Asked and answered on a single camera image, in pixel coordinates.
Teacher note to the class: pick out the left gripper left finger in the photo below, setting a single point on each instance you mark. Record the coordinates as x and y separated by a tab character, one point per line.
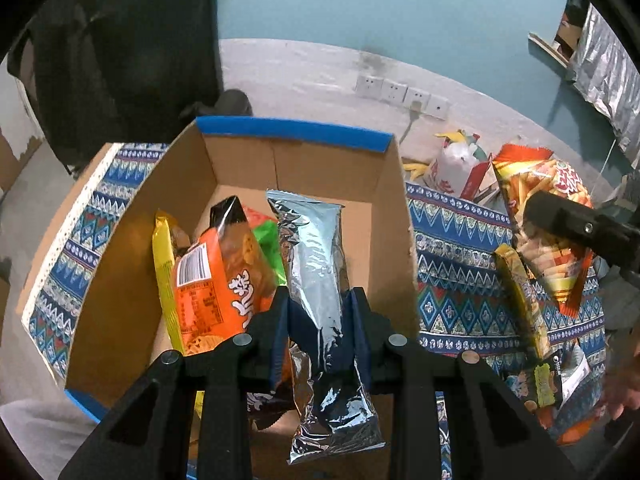
249	362

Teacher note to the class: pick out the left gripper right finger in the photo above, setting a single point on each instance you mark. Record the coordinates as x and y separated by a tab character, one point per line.
396	368

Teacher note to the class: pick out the fries picture snack bag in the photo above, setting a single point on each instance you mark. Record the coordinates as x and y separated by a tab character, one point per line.
560	266

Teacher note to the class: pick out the silver foil snack pack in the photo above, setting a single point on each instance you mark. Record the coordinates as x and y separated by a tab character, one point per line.
336	414

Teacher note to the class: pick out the orange black chip bag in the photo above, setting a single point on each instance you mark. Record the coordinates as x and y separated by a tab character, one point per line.
222	280

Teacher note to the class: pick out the gold snack pack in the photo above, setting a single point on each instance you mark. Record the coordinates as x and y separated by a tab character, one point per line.
523	297

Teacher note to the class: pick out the green snack bag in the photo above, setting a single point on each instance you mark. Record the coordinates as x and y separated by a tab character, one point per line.
266	233

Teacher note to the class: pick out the black yellow snack bag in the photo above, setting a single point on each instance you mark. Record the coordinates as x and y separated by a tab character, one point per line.
552	381

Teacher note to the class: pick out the orange red snack bag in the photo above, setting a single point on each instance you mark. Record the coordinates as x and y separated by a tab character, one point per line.
255	218

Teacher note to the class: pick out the long yellow snack pack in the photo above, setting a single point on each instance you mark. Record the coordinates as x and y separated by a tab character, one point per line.
169	242

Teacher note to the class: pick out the person's right hand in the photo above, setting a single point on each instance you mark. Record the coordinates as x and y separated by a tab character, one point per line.
622	389

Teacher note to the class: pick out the blue cardboard box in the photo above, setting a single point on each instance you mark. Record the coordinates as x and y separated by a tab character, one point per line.
121	354

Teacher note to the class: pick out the patterned blue tablecloth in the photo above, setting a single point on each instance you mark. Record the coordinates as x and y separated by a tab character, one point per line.
466	324

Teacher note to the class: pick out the red white shopping bag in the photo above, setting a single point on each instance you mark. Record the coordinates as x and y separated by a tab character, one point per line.
460	165

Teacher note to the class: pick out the silver foil curtain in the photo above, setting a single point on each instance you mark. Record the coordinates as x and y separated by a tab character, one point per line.
604	74

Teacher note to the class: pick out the wooden window ledge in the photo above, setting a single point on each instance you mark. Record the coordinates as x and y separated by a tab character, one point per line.
543	45

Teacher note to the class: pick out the black roller device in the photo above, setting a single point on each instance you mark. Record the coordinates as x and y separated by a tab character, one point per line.
232	102

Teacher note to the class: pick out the white wall outlet strip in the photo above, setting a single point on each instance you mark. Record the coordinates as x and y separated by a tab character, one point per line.
395	93

